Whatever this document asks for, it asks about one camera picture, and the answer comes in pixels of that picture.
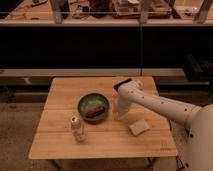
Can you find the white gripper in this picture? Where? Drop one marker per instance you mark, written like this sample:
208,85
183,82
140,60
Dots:
121,107

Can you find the green ceramic bowl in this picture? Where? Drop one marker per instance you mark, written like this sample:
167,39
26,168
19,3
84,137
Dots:
90,102

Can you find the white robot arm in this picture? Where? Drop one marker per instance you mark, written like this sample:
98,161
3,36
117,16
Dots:
196,119

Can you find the brown snack bar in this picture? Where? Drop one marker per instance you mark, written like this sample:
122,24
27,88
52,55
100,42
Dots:
94,112

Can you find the wooden table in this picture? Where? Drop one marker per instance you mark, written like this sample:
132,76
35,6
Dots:
109,139

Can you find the small white bottle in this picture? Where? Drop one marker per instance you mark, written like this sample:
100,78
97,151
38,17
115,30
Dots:
77,129

